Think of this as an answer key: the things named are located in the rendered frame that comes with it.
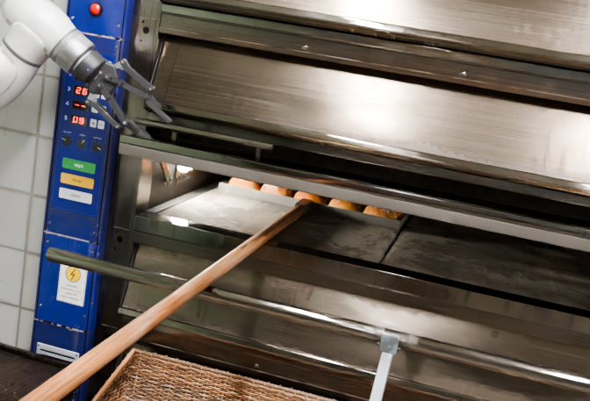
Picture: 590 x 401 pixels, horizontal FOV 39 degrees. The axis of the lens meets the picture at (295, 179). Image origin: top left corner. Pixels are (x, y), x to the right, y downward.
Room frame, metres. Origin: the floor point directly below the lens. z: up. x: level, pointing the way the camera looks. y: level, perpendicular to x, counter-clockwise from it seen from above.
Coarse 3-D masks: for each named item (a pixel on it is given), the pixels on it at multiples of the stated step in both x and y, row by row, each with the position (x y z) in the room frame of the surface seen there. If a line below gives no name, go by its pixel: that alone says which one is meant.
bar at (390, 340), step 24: (72, 264) 1.61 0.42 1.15; (96, 264) 1.59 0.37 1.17; (120, 264) 1.59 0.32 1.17; (168, 288) 1.56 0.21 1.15; (216, 288) 1.55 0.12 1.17; (264, 312) 1.51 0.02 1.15; (288, 312) 1.50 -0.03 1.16; (312, 312) 1.50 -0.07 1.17; (360, 336) 1.47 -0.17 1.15; (384, 336) 1.45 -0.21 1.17; (408, 336) 1.46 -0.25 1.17; (384, 360) 1.44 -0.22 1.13; (456, 360) 1.43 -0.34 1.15; (480, 360) 1.42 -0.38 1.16; (504, 360) 1.42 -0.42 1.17; (384, 384) 1.40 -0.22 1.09; (552, 384) 1.39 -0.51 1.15; (576, 384) 1.38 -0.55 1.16
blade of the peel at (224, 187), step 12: (228, 180) 2.49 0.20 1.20; (228, 192) 2.40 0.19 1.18; (240, 192) 2.39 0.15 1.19; (252, 192) 2.38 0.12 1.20; (264, 192) 2.37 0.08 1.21; (288, 204) 2.36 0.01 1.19; (324, 204) 2.33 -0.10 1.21; (336, 216) 2.32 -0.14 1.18; (348, 216) 2.32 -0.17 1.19; (360, 216) 2.31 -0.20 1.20; (372, 216) 2.30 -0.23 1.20; (396, 228) 2.28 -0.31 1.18
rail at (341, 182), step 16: (144, 144) 1.82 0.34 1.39; (160, 144) 1.81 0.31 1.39; (176, 144) 1.82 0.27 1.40; (208, 160) 1.78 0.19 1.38; (224, 160) 1.78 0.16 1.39; (240, 160) 1.77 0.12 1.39; (288, 176) 1.74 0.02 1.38; (304, 176) 1.73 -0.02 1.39; (320, 176) 1.73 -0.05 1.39; (336, 176) 1.73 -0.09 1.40; (368, 192) 1.70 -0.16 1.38; (384, 192) 1.70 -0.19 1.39; (400, 192) 1.69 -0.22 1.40; (448, 208) 1.66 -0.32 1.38; (464, 208) 1.66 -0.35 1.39; (480, 208) 1.65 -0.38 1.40; (528, 224) 1.63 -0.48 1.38; (544, 224) 1.62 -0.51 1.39; (560, 224) 1.62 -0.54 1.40
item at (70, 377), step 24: (288, 216) 2.11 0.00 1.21; (264, 240) 1.88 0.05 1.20; (216, 264) 1.59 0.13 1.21; (192, 288) 1.44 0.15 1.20; (144, 312) 1.28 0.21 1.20; (168, 312) 1.32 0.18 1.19; (120, 336) 1.17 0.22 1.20; (96, 360) 1.08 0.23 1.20; (48, 384) 0.98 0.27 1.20; (72, 384) 1.02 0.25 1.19
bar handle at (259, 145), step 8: (136, 120) 1.86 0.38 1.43; (144, 120) 1.86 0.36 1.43; (152, 120) 1.86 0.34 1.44; (160, 128) 1.86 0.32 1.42; (168, 128) 1.85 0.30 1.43; (176, 128) 1.84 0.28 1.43; (184, 128) 1.84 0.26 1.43; (192, 128) 1.84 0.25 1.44; (176, 136) 1.84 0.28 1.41; (200, 136) 1.83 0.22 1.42; (208, 136) 1.82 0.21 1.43; (216, 136) 1.82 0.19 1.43; (224, 136) 1.82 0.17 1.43; (232, 136) 1.82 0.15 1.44; (240, 144) 1.81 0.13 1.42; (248, 144) 1.80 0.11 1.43; (256, 144) 1.80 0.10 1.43; (264, 144) 1.80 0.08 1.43; (272, 144) 1.80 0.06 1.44; (256, 152) 1.80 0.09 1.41; (256, 160) 1.80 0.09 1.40
